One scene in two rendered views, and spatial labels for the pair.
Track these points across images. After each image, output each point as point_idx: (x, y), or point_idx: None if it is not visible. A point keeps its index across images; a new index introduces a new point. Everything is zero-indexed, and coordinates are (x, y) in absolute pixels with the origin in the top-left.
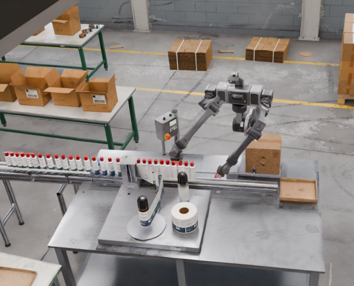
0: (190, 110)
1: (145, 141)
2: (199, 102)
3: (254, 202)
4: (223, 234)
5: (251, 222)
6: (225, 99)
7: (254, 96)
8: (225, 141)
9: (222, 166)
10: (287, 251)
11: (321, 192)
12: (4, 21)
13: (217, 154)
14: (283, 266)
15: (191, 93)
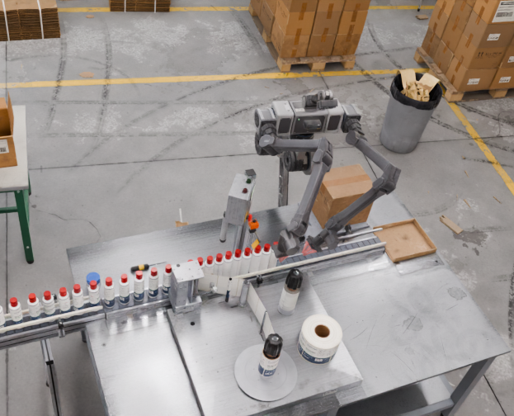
0: (82, 116)
1: (42, 189)
2: (267, 144)
3: (367, 276)
4: (368, 342)
5: (385, 309)
6: (290, 130)
7: (334, 118)
8: (172, 161)
9: (318, 237)
10: (455, 338)
11: None
12: None
13: (173, 186)
14: (468, 362)
15: (61, 83)
